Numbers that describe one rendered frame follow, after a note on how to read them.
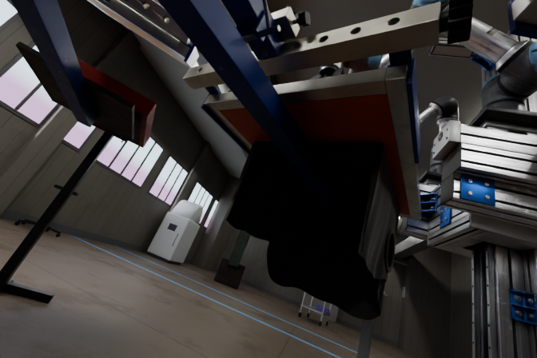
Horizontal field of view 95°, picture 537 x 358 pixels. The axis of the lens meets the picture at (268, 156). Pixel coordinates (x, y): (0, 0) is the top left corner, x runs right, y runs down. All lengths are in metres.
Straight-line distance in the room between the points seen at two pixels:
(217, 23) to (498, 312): 1.15
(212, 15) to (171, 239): 6.51
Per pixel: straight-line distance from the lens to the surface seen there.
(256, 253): 10.27
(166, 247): 6.84
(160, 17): 0.95
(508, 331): 1.18
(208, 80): 0.81
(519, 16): 0.51
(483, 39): 1.21
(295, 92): 0.64
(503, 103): 1.21
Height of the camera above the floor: 0.54
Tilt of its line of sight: 24 degrees up
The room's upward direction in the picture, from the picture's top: 21 degrees clockwise
